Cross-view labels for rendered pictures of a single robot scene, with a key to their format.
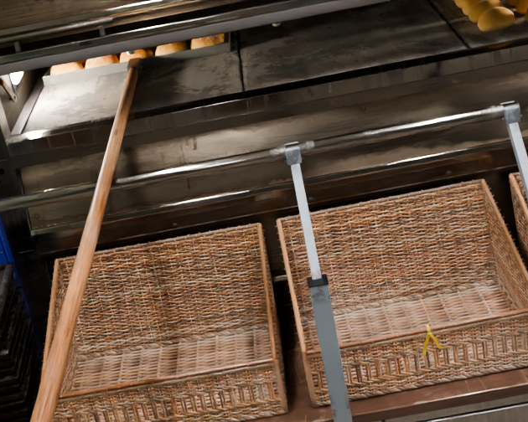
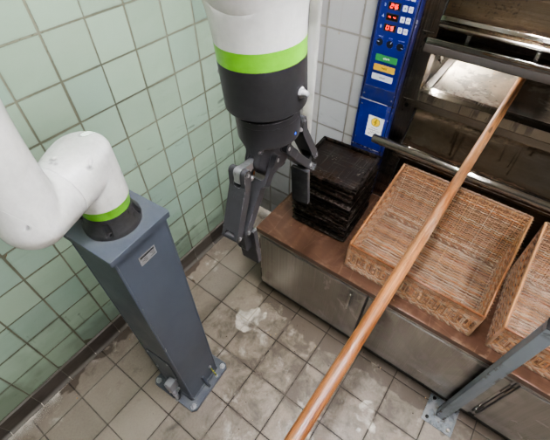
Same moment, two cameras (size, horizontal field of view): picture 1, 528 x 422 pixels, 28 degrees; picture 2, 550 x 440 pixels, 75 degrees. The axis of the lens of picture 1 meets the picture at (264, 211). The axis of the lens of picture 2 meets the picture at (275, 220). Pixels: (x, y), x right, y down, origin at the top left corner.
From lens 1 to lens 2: 1.15 m
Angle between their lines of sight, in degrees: 36
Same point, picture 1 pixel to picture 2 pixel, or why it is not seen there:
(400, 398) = (540, 382)
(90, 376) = (383, 228)
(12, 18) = (478, 14)
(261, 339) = (481, 271)
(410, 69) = not seen: outside the picture
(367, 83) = not seen: outside the picture
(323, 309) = (543, 340)
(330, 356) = (521, 355)
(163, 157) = (505, 148)
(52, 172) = (434, 119)
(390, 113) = not seen: outside the picture
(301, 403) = (479, 334)
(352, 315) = (544, 294)
